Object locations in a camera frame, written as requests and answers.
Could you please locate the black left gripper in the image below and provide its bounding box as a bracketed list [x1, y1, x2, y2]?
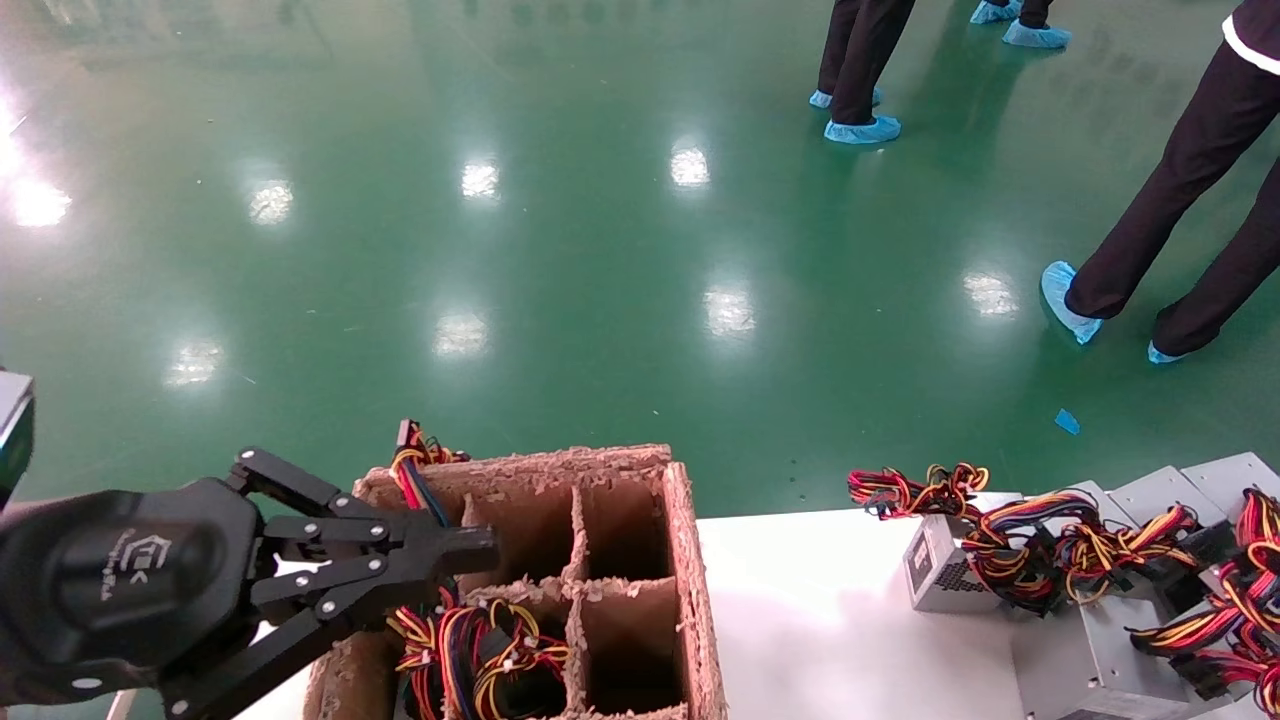
[0, 447, 499, 720]

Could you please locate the grey power supply with wires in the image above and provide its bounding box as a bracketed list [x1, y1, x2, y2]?
[848, 463, 1013, 614]
[962, 490, 1206, 720]

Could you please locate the brown cardboard divider box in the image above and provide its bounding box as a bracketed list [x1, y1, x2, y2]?
[303, 444, 728, 720]

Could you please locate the grey power supply with label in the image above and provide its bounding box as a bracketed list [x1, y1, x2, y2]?
[1130, 490, 1280, 720]

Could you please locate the person black trousers white stripe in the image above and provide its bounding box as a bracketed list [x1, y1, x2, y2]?
[1065, 0, 1280, 358]

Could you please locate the colourful wire bundle in box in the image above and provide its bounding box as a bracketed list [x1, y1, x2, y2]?
[385, 585, 569, 720]

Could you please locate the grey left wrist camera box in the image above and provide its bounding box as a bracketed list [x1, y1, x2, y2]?
[0, 370, 36, 501]

